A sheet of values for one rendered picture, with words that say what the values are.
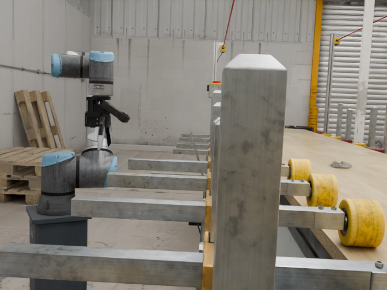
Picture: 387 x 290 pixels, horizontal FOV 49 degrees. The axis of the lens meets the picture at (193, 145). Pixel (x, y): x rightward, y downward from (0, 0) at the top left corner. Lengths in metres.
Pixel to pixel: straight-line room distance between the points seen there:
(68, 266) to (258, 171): 0.32
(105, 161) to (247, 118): 1.77
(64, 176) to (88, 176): 0.11
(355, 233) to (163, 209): 0.32
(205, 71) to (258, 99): 8.91
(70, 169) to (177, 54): 7.39
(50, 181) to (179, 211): 1.32
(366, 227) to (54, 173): 1.50
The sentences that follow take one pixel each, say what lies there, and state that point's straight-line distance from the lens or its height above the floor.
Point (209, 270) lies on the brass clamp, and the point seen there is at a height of 0.97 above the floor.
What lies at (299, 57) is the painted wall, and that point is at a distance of 9.35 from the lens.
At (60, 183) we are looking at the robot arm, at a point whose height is 0.74.
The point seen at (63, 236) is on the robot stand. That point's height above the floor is 0.51.
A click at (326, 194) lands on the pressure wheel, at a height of 0.94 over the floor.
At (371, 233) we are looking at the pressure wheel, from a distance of 0.75.
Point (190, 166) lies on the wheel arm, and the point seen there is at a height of 0.95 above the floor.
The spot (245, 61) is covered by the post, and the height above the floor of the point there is 1.16.
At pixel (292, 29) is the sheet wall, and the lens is 9.40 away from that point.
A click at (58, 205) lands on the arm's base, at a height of 0.64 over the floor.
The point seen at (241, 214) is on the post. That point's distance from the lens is 0.24.
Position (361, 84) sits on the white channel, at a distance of 2.97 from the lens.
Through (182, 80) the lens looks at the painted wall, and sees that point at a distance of 9.15.
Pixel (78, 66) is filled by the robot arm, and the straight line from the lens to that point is 1.72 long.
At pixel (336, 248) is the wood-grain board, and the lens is 0.77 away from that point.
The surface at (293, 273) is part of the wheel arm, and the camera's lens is 0.49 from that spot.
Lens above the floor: 1.14
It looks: 6 degrees down
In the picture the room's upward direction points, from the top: 2 degrees clockwise
